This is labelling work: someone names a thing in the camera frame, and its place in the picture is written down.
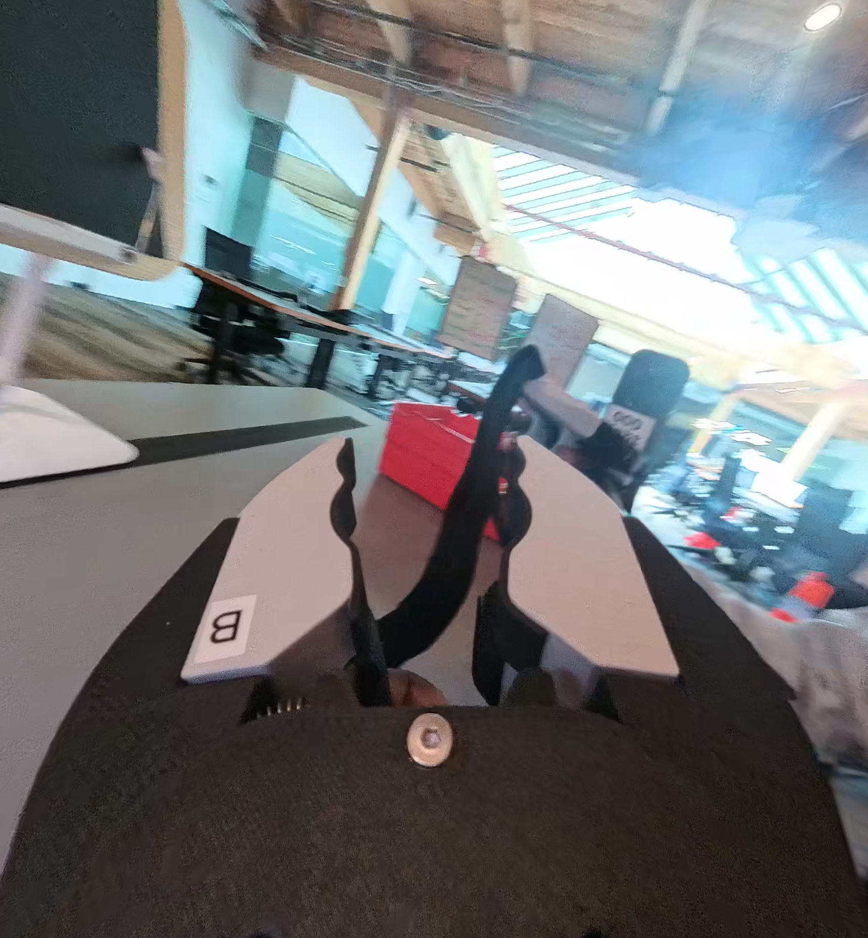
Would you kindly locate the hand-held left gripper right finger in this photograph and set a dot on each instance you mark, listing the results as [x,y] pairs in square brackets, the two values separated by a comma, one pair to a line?
[587,571]

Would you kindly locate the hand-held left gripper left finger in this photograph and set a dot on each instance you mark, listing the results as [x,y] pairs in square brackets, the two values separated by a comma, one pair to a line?
[280,571]

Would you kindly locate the grey desk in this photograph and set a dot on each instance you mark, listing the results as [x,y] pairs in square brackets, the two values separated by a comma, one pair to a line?
[75,571]

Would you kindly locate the wooden office desk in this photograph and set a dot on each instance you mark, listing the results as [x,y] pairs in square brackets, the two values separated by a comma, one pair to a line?
[322,363]

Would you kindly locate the whiteboard on stand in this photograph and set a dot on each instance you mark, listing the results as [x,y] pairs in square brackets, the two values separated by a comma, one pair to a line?
[478,308]
[562,333]

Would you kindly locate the long black tape strip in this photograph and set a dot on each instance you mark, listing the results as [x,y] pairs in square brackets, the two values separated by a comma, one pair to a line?
[258,436]

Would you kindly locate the red plastic bin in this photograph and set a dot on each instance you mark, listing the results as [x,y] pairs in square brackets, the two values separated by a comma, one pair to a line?
[419,454]

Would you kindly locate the round ceiling lamp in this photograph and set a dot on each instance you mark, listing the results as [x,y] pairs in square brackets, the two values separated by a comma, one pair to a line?
[822,16]

